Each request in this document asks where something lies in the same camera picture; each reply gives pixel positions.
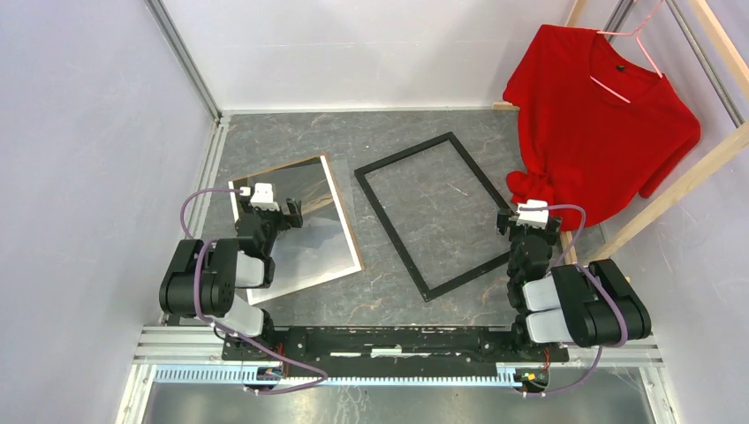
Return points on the clear plastic sheet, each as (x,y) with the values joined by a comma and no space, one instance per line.
(342,176)

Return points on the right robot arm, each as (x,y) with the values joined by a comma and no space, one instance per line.
(590,305)

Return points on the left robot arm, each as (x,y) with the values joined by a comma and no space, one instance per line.
(203,278)

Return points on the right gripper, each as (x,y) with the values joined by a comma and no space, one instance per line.
(504,219)

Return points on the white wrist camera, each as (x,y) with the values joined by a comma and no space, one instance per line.
(263,197)
(533,213)

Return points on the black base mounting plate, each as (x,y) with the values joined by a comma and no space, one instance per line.
(407,351)

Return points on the pink clothes hanger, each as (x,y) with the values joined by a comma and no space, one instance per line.
(635,52)

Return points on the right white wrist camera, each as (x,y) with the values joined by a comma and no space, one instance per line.
(533,213)

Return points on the white slotted cable duct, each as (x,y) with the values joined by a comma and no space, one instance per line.
(256,376)

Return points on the red t-shirt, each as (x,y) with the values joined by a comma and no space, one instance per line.
(594,130)

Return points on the glossy photo print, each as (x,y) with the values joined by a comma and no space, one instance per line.
(280,287)

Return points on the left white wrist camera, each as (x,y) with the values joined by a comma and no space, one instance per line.
(263,197)

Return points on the wooden clothes rack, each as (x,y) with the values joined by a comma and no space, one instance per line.
(711,78)

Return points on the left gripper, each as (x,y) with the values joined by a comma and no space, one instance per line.
(293,219)

